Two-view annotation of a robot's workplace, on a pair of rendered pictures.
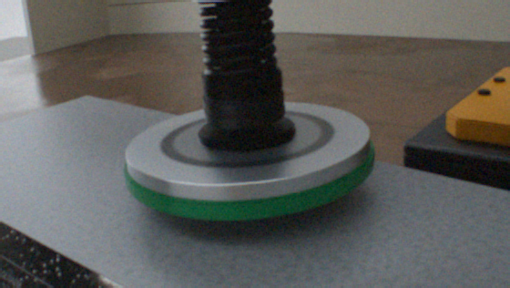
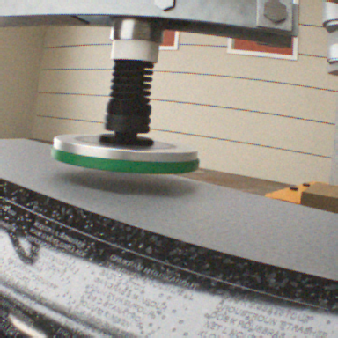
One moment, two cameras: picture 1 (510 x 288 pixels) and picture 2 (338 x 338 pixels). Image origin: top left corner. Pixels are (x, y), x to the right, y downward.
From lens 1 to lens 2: 0.23 m
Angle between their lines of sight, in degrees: 12
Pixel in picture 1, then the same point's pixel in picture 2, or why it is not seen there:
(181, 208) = (81, 160)
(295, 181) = (147, 155)
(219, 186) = (105, 149)
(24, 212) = not seen: outside the picture
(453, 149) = not seen: hidden behind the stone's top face
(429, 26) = (279, 172)
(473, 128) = not seen: hidden behind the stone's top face
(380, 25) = (242, 167)
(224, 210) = (105, 163)
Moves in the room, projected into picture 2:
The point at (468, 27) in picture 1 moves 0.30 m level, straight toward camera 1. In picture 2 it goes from (307, 177) to (306, 180)
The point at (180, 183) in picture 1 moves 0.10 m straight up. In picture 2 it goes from (84, 146) to (92, 69)
